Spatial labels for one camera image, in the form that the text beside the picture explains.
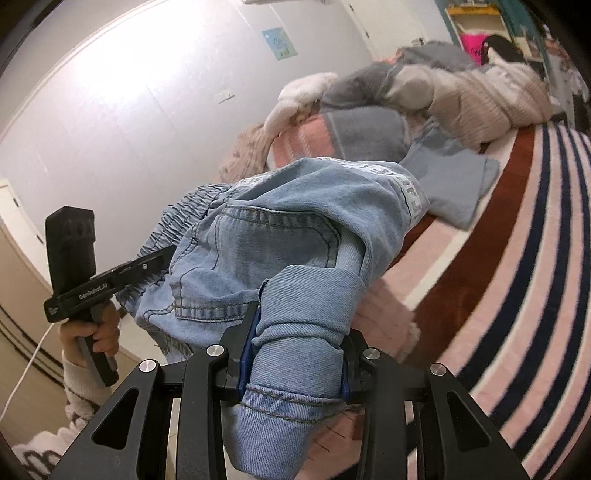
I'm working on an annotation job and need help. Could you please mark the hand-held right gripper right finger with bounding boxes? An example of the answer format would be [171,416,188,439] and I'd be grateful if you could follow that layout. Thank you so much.
[339,330,529,480]

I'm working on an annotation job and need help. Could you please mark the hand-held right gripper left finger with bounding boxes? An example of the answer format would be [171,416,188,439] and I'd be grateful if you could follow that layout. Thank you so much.
[48,300,259,480]

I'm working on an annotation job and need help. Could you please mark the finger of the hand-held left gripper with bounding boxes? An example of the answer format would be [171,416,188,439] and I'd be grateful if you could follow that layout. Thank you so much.
[136,244,178,278]

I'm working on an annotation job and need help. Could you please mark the light blue denim pants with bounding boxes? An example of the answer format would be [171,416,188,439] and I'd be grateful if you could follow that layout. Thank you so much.
[117,157,430,476]

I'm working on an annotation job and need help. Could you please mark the person's left forearm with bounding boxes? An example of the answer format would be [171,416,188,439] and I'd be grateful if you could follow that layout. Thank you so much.
[62,353,116,422]

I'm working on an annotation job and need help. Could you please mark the person's left hand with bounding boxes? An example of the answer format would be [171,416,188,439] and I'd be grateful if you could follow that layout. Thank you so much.
[59,305,122,370]

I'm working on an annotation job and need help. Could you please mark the beige cabinet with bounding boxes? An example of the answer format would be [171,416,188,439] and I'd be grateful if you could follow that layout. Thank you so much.
[0,180,65,384]

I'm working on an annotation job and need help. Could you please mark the beige floral sheet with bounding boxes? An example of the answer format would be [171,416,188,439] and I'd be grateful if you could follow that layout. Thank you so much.
[217,124,278,185]

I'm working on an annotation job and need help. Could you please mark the folded grey-blue cloth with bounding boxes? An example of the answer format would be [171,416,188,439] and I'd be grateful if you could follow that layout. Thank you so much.
[399,124,501,229]

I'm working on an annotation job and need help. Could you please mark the pink grey striped blanket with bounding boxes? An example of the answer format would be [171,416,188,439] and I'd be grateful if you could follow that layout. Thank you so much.
[270,108,409,172]

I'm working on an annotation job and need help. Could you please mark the grey beige duvet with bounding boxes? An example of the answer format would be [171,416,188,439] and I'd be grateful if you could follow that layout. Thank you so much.
[321,41,555,149]

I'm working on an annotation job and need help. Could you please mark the white door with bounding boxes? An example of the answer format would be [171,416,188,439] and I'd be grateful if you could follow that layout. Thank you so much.
[348,0,455,56]

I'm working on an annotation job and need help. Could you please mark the pink bag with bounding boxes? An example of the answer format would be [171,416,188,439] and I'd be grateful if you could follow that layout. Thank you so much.
[462,31,490,64]

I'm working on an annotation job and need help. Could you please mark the black white plush toy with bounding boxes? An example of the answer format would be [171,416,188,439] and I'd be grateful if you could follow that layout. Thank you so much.
[480,33,532,71]

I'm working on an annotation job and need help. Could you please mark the yellow shelf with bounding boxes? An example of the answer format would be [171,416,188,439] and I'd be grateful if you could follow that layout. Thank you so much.
[445,2,502,47]

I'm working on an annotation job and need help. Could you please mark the white cable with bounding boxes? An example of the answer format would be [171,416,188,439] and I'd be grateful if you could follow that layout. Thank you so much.
[0,323,52,422]

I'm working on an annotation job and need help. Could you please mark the wall poster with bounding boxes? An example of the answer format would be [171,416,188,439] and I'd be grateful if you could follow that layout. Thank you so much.
[262,27,296,60]

